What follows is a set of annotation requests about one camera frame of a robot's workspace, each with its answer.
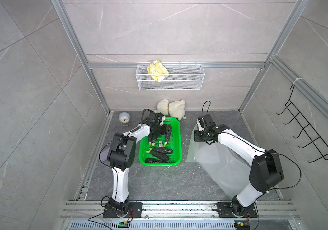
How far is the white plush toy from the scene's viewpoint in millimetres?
1117

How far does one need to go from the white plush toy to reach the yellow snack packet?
28cm

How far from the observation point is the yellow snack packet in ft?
2.86
